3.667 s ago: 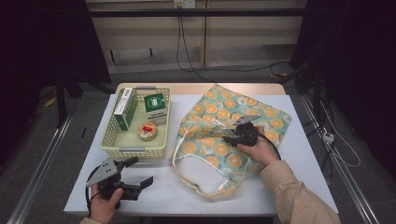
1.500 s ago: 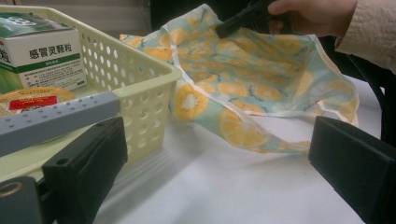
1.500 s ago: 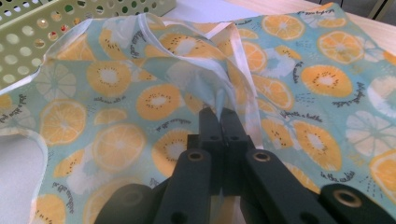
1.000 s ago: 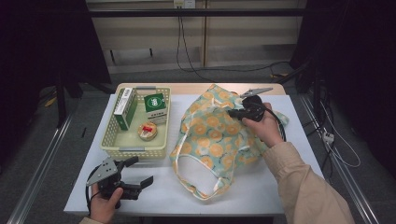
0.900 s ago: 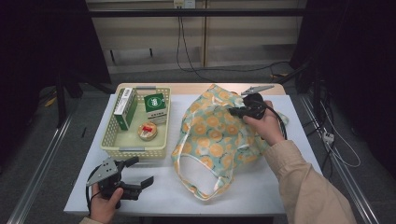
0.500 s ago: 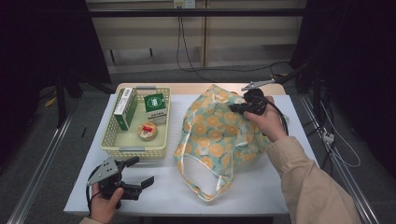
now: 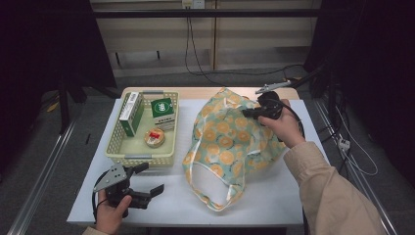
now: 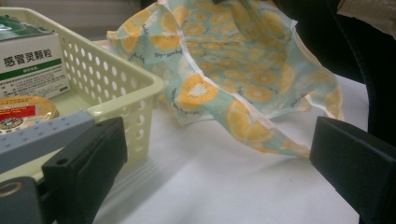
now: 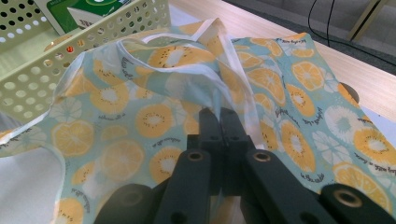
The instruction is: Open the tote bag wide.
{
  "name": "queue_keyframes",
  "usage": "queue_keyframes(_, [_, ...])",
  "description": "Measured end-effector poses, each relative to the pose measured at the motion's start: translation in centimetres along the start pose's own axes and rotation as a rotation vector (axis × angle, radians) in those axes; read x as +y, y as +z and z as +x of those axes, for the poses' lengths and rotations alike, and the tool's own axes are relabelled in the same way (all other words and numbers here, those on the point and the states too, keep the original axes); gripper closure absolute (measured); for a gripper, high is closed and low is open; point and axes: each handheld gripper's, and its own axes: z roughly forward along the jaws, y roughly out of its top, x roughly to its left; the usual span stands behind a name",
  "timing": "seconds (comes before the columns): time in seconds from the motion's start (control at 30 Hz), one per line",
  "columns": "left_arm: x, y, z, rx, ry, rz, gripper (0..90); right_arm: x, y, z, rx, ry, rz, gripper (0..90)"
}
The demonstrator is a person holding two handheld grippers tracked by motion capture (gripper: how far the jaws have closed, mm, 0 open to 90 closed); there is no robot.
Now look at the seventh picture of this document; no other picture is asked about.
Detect white cable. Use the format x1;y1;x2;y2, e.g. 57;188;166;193
335;107;380;177

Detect white wall socket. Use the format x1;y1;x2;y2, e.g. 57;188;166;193
181;0;206;10

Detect round tin with red label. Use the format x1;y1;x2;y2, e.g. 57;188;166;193
144;127;166;149

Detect black horizontal bar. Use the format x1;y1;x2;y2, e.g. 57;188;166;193
92;9;327;19

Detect left hand-held gripper cable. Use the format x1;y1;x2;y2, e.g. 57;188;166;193
90;169;111;223

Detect hand-held gripper cable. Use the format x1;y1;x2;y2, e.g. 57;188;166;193
90;169;111;223
268;97;307;141

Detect black hanging cable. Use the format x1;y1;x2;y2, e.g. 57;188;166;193
188;16;227;87
184;8;305;76

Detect white power strip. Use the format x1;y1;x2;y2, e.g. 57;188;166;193
337;136;352;152

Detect green white cube box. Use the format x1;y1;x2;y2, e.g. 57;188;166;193
150;97;176;131

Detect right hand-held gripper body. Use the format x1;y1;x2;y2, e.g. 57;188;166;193
254;79;293;120

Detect tall green white box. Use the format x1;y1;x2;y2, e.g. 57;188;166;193
118;91;146;138

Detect person's left hand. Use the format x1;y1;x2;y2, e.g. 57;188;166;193
94;190;133;235

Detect person's right hand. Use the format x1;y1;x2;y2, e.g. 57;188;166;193
257;98;307;150

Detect orange print shopping bag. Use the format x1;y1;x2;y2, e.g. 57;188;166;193
181;86;289;212

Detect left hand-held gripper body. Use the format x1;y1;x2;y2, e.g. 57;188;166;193
92;163;152;210

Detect right hand-held gripper cable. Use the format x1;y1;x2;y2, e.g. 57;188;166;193
268;97;307;141

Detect pale yellow plastic basket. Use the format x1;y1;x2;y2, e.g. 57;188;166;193
105;90;180;168

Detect dark curtain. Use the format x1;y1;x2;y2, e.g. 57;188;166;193
303;0;415;189
0;0;117;174

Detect aluminium floor rail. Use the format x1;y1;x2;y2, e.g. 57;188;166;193
312;99;399;235
6;114;83;235

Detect black metal stand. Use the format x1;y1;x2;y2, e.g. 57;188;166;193
58;73;72;135

